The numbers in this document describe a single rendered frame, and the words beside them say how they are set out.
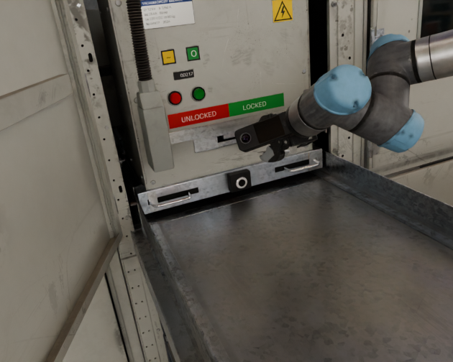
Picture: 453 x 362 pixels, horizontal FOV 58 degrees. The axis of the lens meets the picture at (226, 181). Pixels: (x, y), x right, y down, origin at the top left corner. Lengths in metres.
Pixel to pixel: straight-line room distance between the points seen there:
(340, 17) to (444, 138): 0.54
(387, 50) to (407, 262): 0.39
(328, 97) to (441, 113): 0.80
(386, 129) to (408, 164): 0.70
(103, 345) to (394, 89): 0.91
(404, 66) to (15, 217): 0.67
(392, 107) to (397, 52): 0.12
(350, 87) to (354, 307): 0.35
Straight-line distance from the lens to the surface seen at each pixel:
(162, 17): 0.99
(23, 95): 0.70
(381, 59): 0.79
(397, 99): 0.73
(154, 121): 0.89
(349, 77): 0.66
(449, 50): 0.77
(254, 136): 0.79
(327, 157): 1.21
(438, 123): 1.41
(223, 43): 1.03
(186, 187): 1.06
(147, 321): 1.19
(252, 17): 1.06
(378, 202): 1.06
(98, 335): 1.16
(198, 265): 0.85
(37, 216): 0.73
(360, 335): 0.68
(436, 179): 1.48
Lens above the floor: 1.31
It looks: 22 degrees down
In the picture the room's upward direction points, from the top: 7 degrees counter-clockwise
